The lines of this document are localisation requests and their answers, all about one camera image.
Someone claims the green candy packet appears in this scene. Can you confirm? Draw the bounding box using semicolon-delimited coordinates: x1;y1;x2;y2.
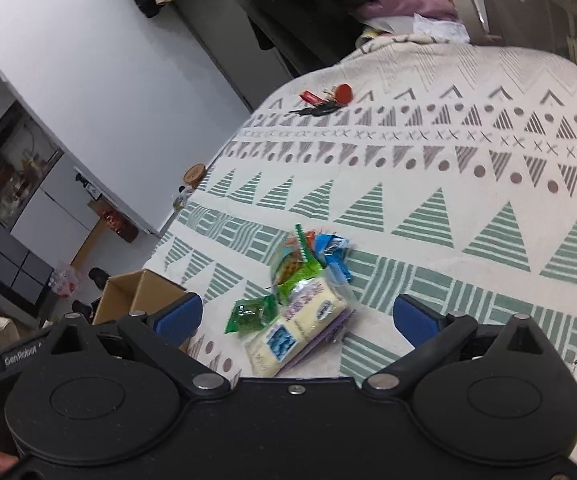
224;295;278;334

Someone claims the white cake packet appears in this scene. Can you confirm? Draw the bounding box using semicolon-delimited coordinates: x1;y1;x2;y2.
246;271;357;377

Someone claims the brown cardboard box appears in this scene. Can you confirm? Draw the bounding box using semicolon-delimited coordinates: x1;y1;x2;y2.
92;269;189;325

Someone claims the blue snack packet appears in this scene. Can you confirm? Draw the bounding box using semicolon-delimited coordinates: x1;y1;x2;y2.
313;233;352;283

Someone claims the water bottle pack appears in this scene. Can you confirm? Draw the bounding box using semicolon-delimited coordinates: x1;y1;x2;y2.
49;261;83;299

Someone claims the green biscuit packet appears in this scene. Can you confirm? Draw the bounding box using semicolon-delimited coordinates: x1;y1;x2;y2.
270;224;323;306

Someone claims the brown lidded jar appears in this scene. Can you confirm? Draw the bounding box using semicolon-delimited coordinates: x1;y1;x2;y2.
183;164;207;188

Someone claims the patterned bed cover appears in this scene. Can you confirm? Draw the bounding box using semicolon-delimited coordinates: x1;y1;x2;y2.
148;37;577;379

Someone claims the pink garment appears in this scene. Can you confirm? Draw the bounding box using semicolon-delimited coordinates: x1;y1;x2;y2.
348;0;459;21

